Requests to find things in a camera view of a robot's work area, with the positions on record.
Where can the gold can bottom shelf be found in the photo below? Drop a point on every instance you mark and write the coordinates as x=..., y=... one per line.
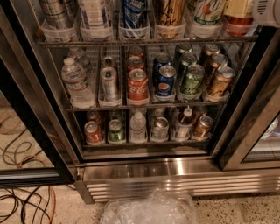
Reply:
x=203, y=126

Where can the stainless fridge base grille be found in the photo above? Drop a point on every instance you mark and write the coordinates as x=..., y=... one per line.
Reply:
x=104, y=181

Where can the front red coke can middle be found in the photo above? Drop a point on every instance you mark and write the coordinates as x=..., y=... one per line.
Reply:
x=137, y=85

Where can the silver can top shelf left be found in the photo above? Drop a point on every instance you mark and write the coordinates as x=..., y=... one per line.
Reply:
x=59, y=13

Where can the front silver can middle shelf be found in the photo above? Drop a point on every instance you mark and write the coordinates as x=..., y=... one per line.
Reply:
x=109, y=82

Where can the white patterned can top shelf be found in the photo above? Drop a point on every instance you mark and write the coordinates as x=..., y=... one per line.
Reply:
x=96, y=14

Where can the clear water bottle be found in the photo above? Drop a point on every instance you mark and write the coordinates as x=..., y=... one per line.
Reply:
x=79, y=55
x=77, y=84

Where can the green can shelf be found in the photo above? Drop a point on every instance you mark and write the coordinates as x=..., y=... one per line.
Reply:
x=192, y=79
x=115, y=131

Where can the red coke can top shelf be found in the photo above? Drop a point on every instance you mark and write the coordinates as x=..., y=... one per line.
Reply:
x=238, y=26

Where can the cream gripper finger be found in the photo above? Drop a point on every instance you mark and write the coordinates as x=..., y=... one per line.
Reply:
x=239, y=8

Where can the front gold can middle shelf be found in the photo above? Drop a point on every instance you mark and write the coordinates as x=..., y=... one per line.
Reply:
x=220, y=81

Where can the front clear water bottle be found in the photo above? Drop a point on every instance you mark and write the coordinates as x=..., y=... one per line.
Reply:
x=77, y=84

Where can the front blue pepsi can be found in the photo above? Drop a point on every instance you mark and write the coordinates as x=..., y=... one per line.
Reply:
x=165, y=80

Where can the right glass fridge door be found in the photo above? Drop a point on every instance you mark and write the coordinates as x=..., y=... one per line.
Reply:
x=252, y=107

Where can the left glass fridge door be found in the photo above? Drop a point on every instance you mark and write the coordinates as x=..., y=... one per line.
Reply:
x=30, y=82

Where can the front green can middle shelf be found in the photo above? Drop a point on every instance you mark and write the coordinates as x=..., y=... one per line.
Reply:
x=192, y=79

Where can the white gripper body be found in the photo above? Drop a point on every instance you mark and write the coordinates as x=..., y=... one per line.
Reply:
x=268, y=12

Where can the white green 7up can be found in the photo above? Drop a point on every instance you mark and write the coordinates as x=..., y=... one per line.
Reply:
x=208, y=12

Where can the gold can shelf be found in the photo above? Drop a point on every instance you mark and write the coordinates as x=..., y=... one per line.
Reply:
x=203, y=126
x=220, y=81

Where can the blue pepsi can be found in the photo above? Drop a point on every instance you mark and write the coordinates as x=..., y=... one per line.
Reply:
x=165, y=80
x=162, y=59

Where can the glass fridge door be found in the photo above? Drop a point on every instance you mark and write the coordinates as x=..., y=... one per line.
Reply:
x=30, y=82
x=252, y=107

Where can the gold La Croix can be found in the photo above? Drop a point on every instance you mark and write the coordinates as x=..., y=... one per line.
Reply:
x=169, y=16

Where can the green can bottom shelf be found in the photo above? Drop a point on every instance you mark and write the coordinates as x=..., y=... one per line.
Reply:
x=115, y=131

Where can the blue white can top shelf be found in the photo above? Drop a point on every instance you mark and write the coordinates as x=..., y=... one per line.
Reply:
x=134, y=17

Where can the clear plastic bag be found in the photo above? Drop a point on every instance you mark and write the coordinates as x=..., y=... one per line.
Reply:
x=159, y=207

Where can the silver can shelf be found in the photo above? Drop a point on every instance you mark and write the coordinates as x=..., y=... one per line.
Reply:
x=160, y=128
x=109, y=82
x=59, y=13

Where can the red can bottom shelf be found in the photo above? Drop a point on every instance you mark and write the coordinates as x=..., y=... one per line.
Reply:
x=93, y=132

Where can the water bottle bottom shelf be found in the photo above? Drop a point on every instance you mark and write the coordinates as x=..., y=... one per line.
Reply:
x=137, y=127

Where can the white cap bottle bottom shelf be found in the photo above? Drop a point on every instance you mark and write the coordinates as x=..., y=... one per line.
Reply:
x=184, y=123

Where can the silver can bottom shelf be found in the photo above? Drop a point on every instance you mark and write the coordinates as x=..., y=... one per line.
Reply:
x=160, y=128

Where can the rear clear water bottle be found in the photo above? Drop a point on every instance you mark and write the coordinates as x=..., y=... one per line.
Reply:
x=79, y=55

